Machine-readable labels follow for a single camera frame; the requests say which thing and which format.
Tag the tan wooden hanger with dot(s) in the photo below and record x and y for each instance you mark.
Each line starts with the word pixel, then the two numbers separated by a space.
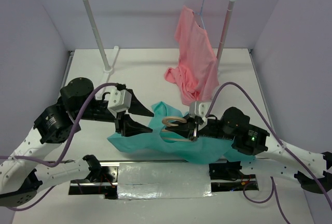
pixel 173 137

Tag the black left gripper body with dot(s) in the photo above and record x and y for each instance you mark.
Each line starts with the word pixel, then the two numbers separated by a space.
pixel 97 112

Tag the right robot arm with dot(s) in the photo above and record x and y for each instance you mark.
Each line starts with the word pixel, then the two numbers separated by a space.
pixel 261 151

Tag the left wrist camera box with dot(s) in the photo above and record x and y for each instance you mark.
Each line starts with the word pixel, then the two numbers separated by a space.
pixel 119 101

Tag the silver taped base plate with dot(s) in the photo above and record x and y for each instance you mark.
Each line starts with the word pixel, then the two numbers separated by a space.
pixel 149 180

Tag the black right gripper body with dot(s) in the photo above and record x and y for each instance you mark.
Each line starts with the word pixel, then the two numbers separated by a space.
pixel 212 130

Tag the teal t shirt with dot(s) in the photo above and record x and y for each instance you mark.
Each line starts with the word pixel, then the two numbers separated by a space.
pixel 205 150

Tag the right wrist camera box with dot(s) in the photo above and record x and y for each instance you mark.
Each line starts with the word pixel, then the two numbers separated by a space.
pixel 198 110

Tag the blue wire hanger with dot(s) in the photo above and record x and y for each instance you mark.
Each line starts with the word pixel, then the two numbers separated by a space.
pixel 200 14

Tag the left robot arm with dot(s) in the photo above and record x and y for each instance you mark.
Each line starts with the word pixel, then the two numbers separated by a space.
pixel 38 163

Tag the pink t shirt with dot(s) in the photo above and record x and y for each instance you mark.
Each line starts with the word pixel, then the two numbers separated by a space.
pixel 196 74

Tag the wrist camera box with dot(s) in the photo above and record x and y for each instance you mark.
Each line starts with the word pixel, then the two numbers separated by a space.
pixel 119 101
pixel 198 110

